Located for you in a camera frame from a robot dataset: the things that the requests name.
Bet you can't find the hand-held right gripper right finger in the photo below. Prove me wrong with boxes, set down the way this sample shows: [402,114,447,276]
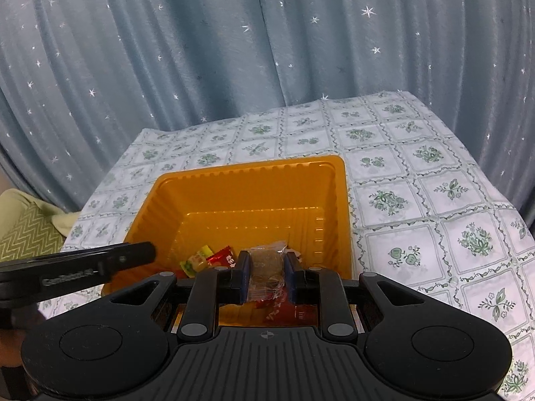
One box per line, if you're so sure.
[285,251,433,339]

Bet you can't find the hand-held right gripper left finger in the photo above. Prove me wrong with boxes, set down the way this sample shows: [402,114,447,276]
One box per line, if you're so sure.
[102,251,251,342]

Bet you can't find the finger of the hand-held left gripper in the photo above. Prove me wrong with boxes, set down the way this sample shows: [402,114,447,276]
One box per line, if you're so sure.
[0,241,157,281]

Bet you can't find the brown cake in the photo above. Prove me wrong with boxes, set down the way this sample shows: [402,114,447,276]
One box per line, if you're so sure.
[244,240,299,303]

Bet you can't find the small red zigzag-edged packet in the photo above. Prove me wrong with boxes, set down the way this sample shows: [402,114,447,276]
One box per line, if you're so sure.
[207,246,237,269]

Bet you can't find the red pillow snack packet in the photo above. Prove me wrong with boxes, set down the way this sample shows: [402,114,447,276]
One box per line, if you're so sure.
[251,288,320,327]

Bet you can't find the yellow-green candy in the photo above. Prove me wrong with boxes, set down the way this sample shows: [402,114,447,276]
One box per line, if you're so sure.
[180,246,214,278]

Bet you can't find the orange plastic tray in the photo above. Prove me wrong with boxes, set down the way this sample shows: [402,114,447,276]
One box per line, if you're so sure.
[102,155,356,328]

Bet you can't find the green chevron cushion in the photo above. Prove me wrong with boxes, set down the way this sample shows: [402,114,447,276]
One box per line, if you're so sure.
[0,203,63,266]

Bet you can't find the green zigzag cushion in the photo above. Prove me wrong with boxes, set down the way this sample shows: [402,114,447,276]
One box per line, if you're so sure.
[0,188,80,239]

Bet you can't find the blue-grey star curtain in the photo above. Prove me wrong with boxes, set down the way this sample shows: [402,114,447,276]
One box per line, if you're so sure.
[0,0,535,226]

